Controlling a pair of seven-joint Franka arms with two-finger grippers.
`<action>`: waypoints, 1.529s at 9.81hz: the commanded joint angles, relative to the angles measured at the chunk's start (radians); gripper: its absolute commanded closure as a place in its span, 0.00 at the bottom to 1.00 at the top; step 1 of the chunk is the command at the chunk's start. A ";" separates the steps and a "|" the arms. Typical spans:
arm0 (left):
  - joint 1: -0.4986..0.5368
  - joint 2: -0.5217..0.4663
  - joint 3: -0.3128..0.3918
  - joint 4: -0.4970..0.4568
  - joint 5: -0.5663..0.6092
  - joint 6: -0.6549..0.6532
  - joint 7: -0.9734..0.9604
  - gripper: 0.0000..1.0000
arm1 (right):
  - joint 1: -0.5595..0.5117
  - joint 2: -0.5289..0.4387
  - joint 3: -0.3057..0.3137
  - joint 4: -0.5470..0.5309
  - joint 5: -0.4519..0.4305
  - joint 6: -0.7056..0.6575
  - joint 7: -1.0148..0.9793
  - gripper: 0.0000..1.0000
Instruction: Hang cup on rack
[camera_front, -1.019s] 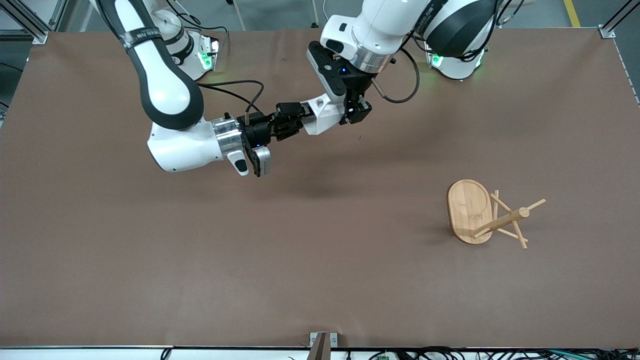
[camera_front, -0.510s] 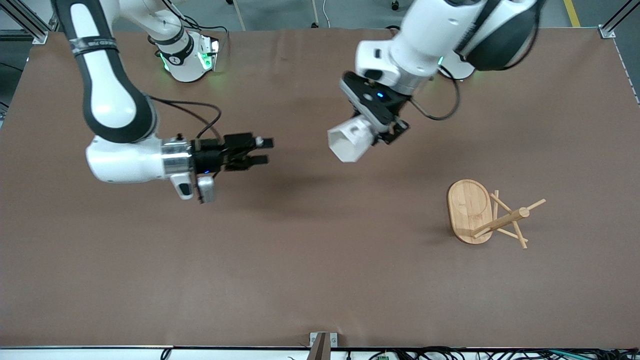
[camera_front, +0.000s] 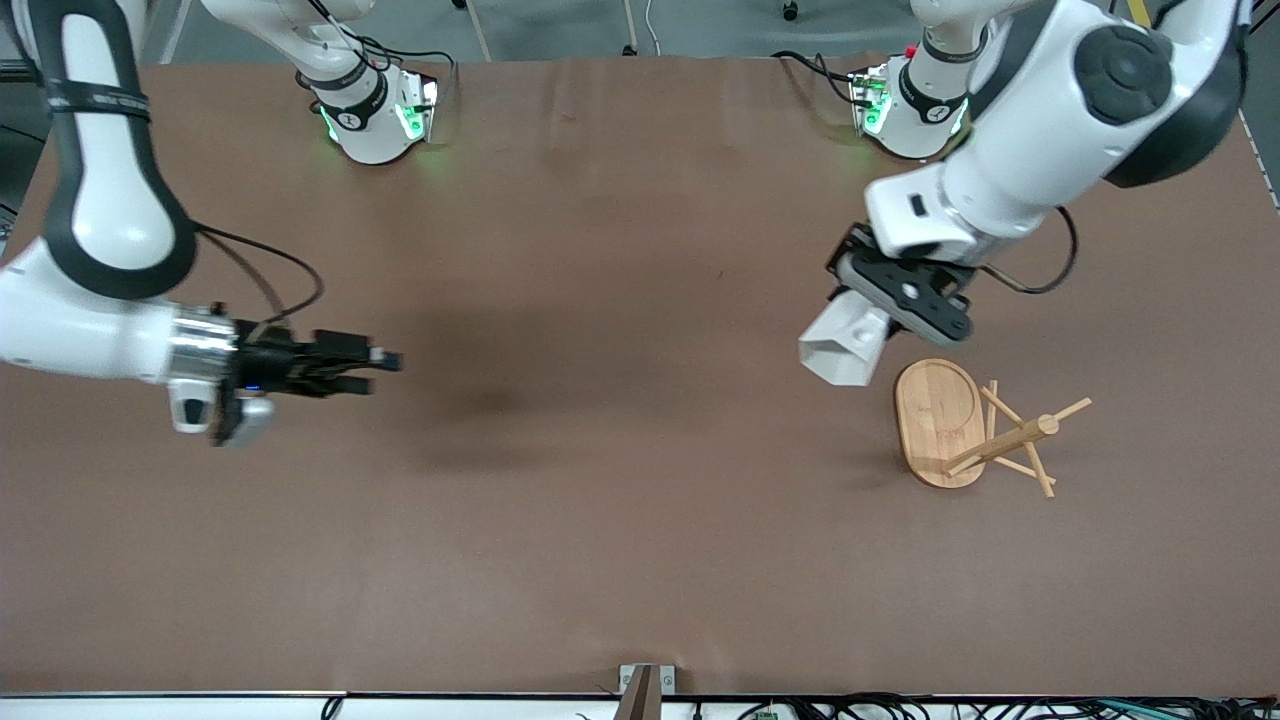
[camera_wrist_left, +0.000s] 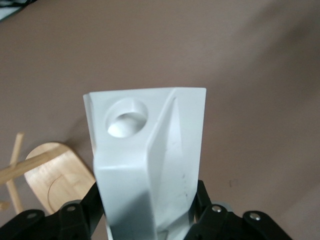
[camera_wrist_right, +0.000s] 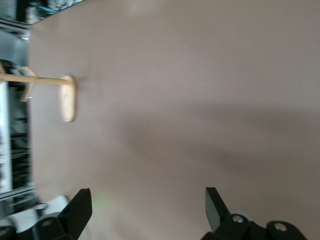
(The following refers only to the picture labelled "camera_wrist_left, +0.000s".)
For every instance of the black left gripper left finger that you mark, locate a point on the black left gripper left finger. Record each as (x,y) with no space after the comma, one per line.
(62,222)

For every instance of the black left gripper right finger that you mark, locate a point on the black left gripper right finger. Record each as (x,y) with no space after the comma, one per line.
(232,225)

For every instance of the white faceted geometric cup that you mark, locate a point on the white faceted geometric cup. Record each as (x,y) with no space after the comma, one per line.
(130,175)

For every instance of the wooden cup rack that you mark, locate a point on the wooden cup rack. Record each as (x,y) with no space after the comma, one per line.
(60,175)

